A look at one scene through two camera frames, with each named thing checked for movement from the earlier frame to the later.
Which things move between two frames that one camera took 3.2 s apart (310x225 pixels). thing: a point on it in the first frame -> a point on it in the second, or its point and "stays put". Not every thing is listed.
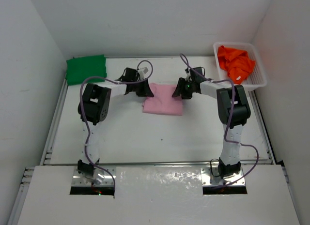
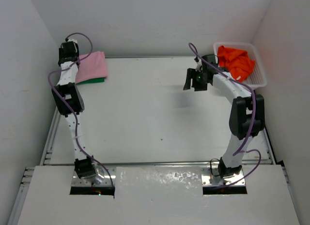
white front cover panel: [156, 195] stays put
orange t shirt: [237, 62] stays put
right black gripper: [180, 90] -> [191, 73]
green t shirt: [79, 68] -> [92, 80]
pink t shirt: [162, 102] -> [93, 67]
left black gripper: [145, 91] -> [61, 56]
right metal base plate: [210, 176] stays put
